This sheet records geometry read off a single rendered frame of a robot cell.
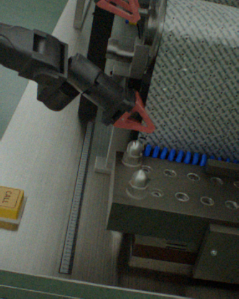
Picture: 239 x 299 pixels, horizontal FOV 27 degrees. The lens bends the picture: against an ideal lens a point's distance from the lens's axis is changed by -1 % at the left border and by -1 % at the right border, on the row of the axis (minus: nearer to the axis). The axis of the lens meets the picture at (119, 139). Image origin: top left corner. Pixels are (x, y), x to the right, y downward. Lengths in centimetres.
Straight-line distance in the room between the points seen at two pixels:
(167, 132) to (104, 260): 27
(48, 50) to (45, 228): 32
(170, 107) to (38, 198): 31
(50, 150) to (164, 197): 39
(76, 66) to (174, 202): 29
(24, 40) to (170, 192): 36
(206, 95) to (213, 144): 11
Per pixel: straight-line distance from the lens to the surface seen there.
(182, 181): 91
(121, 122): 94
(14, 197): 97
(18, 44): 85
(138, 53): 99
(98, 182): 109
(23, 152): 115
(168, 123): 97
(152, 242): 89
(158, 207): 83
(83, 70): 90
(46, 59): 86
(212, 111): 96
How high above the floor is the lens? 152
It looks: 30 degrees down
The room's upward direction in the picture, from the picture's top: 12 degrees clockwise
